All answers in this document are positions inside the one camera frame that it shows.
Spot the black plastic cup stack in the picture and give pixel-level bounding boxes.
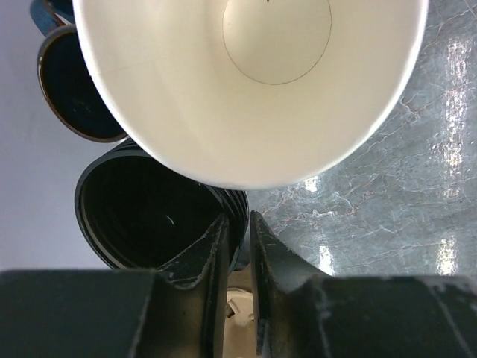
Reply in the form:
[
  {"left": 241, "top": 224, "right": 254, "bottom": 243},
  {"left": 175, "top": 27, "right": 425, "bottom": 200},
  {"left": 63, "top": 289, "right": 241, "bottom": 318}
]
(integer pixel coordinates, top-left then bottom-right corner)
[{"left": 75, "top": 139, "right": 249, "bottom": 270}]

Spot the white paper cup stack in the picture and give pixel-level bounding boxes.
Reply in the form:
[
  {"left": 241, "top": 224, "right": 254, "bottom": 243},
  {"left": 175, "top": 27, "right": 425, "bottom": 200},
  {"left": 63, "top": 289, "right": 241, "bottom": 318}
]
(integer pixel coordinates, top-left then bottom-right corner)
[{"left": 73, "top": 1, "right": 429, "bottom": 189}]

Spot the dark blue mug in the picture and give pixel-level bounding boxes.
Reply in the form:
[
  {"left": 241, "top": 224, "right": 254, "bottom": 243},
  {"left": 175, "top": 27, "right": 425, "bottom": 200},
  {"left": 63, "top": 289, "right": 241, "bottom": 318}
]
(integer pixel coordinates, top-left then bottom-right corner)
[{"left": 30, "top": 1, "right": 127, "bottom": 143}]

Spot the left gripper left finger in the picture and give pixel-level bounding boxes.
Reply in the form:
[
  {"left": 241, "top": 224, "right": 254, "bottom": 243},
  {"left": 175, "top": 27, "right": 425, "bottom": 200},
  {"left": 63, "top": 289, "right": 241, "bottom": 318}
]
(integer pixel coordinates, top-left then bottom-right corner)
[{"left": 156, "top": 214, "right": 228, "bottom": 357}]

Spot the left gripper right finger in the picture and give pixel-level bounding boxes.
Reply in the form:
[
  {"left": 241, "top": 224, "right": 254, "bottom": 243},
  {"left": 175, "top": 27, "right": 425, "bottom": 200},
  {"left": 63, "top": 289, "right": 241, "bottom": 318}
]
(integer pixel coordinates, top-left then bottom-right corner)
[{"left": 250, "top": 211, "right": 335, "bottom": 357}]

